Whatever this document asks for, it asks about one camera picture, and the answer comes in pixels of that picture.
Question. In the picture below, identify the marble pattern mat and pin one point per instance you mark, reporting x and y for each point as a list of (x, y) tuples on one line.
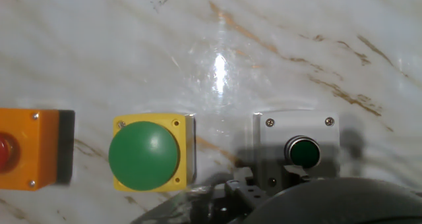
[(132, 52)]

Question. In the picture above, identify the grey box small green button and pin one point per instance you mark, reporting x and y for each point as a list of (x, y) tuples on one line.
[(296, 125)]

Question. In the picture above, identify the yellow box green mushroom button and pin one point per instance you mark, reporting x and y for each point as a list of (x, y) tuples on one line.
[(145, 155)]

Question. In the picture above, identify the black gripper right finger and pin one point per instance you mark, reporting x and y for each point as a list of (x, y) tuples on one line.
[(296, 171)]

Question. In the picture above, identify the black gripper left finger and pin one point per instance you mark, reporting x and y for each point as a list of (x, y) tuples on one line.
[(245, 192)]

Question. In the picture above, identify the orange box red button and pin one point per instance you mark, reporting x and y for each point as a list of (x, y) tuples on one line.
[(29, 145)]

